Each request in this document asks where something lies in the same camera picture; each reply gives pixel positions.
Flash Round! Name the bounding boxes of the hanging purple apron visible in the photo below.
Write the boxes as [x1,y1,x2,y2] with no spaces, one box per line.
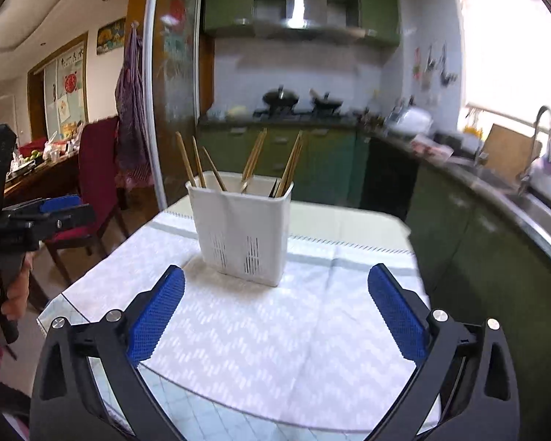
[115,22,153,190]

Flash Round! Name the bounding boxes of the black wok with lid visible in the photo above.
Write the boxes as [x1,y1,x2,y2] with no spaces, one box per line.
[263,86,299,108]

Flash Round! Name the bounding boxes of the person left hand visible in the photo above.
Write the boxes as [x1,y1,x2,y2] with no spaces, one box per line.
[1,252,33,320]

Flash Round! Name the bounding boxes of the steel range hood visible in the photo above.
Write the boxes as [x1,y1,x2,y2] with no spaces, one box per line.
[233,0,377,45]

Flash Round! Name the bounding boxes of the steel kitchen faucet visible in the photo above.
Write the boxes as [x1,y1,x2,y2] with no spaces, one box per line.
[515,104,551,196]

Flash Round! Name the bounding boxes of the wooden chopstick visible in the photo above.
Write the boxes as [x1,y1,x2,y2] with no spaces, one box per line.
[270,132,302,198]
[275,130,303,198]
[176,132,196,187]
[202,146,228,192]
[240,127,269,194]
[192,136,207,188]
[241,128,269,184]

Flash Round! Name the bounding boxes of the wooden cutting board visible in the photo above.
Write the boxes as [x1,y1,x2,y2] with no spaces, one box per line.
[483,125,543,186]

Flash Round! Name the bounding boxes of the white plastic utensil holder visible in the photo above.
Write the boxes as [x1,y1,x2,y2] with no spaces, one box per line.
[185,171,293,287]

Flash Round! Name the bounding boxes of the steel sink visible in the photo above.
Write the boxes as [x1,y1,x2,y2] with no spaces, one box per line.
[455,164,551,246]

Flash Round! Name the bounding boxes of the white patterned table cloth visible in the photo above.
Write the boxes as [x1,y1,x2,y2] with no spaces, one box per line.
[39,211,423,433]

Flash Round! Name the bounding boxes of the green kitchen cabinets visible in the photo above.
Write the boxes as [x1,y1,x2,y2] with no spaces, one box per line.
[197,118,551,423]

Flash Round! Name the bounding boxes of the red chair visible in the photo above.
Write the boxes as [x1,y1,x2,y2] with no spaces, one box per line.
[46,116,130,285]

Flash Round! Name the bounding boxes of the white rice cooker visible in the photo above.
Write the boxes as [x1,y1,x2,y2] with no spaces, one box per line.
[384,105,433,137]

